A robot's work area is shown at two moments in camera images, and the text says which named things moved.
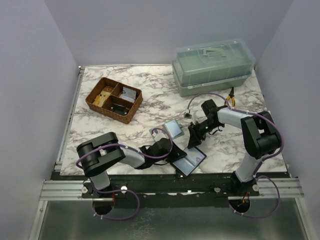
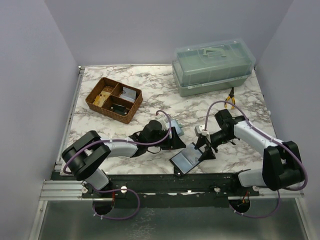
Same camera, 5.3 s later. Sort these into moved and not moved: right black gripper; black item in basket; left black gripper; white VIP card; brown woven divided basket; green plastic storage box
Moved: right black gripper; left black gripper
Not moved: black item in basket; white VIP card; brown woven divided basket; green plastic storage box
